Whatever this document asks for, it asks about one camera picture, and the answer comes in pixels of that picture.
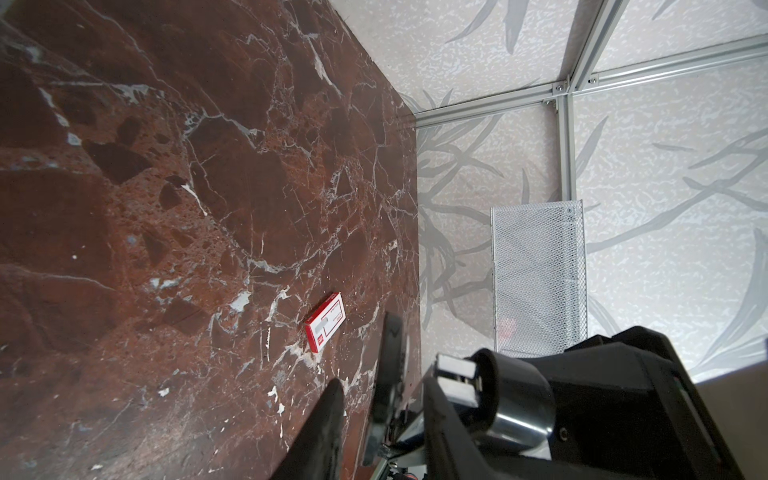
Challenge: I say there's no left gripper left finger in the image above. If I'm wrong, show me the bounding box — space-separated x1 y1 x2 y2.
271 378 344 480

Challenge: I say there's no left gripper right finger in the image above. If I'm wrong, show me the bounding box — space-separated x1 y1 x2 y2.
361 312 408 467

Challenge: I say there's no red white staple box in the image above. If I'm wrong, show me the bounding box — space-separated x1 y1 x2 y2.
304 292 346 353

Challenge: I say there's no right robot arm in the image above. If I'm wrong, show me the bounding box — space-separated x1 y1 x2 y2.
423 327 742 479

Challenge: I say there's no pink object in basket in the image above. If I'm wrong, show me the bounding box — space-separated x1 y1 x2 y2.
496 318 517 343

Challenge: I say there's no white wire mesh basket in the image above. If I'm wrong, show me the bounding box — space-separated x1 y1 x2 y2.
491 200 588 358

